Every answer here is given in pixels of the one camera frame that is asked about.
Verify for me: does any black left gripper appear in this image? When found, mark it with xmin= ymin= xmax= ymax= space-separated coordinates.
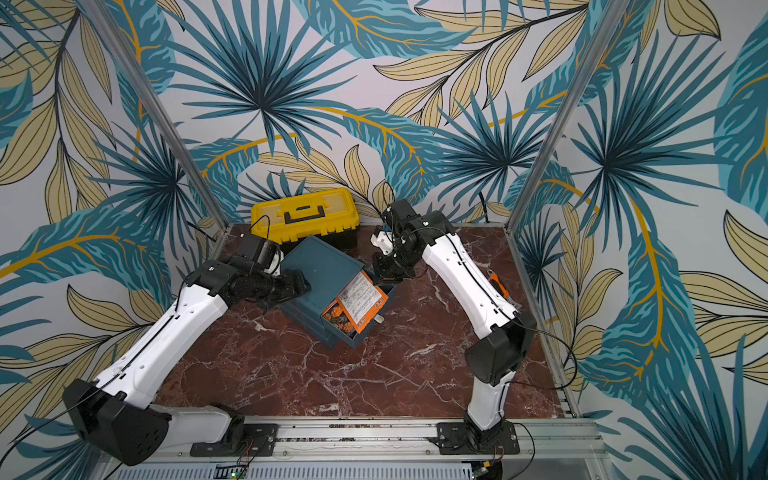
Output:
xmin=252 ymin=268 xmax=314 ymax=312

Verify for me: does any teal top drawer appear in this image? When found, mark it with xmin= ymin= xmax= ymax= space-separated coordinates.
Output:
xmin=320 ymin=270 xmax=392 ymax=348

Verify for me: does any orange seed bag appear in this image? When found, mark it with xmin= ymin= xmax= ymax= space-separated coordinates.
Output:
xmin=335 ymin=270 xmax=388 ymax=333

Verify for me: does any teal drawer cabinet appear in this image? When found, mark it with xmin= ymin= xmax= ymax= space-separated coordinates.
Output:
xmin=280 ymin=236 xmax=368 ymax=348

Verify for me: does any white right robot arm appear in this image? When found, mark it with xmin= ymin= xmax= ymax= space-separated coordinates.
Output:
xmin=371 ymin=200 xmax=536 ymax=437

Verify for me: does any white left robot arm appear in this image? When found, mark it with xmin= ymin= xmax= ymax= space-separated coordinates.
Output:
xmin=63 ymin=261 xmax=310 ymax=466

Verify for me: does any yellow and black toolbox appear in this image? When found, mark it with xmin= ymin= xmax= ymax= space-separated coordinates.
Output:
xmin=250 ymin=188 xmax=360 ymax=250

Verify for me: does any orange adjustable wrench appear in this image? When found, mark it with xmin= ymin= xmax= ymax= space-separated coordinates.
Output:
xmin=487 ymin=269 xmax=510 ymax=300

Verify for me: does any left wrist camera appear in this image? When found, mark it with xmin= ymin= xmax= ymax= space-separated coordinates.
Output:
xmin=233 ymin=231 xmax=284 ymax=275

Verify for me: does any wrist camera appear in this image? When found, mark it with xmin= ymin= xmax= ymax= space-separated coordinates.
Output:
xmin=233 ymin=231 xmax=284 ymax=275
xmin=371 ymin=199 xmax=417 ymax=256

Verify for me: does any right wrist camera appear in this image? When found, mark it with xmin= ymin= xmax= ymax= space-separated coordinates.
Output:
xmin=371 ymin=199 xmax=417 ymax=256

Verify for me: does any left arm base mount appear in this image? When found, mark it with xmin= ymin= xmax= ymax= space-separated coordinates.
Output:
xmin=190 ymin=423 xmax=278 ymax=457

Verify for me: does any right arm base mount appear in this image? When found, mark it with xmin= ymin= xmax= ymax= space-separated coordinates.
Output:
xmin=431 ymin=420 xmax=520 ymax=456

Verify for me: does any aluminium corner post left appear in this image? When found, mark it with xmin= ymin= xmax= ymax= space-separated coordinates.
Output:
xmin=81 ymin=0 xmax=230 ymax=231

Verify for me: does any aluminium corner post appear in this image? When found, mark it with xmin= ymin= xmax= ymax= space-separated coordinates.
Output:
xmin=505 ymin=0 xmax=629 ymax=237
xmin=81 ymin=0 xmax=230 ymax=231

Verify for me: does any aluminium corner post right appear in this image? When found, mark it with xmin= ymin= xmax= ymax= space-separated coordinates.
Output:
xmin=505 ymin=0 xmax=629 ymax=237

